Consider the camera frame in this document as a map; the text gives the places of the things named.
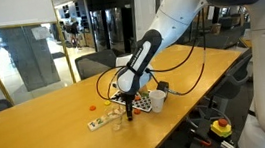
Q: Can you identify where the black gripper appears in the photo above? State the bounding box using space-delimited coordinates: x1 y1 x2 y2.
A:
119 90 139 122

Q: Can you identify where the clear plastic cup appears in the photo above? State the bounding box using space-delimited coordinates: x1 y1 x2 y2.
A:
105 106 127 133

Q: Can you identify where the white paper cup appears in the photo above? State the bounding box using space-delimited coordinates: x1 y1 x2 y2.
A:
148 88 169 114

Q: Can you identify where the checkered calibration board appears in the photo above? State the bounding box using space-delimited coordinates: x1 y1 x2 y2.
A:
108 86 154 118

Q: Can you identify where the grey office chair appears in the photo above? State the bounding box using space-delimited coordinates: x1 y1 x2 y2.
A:
74 49 121 81

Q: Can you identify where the black display cabinet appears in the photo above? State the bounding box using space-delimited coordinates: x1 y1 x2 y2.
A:
85 0 139 56

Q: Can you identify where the yellow red emergency stop button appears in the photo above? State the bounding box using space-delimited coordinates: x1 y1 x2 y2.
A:
209 117 234 140

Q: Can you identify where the distant standing person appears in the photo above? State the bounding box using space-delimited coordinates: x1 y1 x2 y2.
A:
67 18 83 49

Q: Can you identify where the black armrest office chair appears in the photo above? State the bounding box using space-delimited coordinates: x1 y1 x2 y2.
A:
200 48 260 110

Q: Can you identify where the white paper sheet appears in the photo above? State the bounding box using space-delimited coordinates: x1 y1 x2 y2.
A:
31 25 52 42

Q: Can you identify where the yellow white floor sign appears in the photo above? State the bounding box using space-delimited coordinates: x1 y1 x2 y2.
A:
239 34 254 50

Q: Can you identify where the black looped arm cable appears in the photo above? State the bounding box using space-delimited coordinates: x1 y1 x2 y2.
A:
93 65 128 102

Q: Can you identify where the black clamp orange handle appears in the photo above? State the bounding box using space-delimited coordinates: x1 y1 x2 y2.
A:
189 127 213 148

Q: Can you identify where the black cable silver connector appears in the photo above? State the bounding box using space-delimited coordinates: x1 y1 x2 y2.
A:
139 7 214 100

